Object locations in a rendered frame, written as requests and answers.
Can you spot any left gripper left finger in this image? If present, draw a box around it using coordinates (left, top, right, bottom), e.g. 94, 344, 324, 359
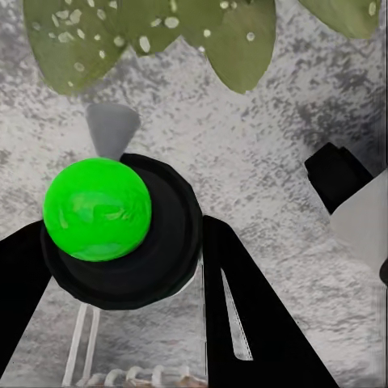
0, 221, 53, 377

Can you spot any insectifuge atomizer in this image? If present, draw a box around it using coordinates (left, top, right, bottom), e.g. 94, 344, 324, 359
40, 103, 203, 311

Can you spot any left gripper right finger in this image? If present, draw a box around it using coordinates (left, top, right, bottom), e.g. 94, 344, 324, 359
202, 215, 339, 388

